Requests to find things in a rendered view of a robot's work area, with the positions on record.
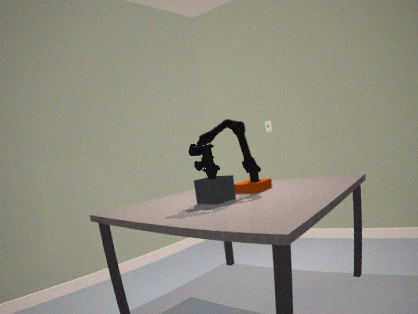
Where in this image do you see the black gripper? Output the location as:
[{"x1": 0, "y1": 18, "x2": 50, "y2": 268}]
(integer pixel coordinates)
[{"x1": 198, "y1": 154, "x2": 220, "y2": 180}]

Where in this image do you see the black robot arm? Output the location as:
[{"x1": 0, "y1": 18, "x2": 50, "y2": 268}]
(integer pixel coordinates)
[{"x1": 189, "y1": 119, "x2": 261, "y2": 183}]

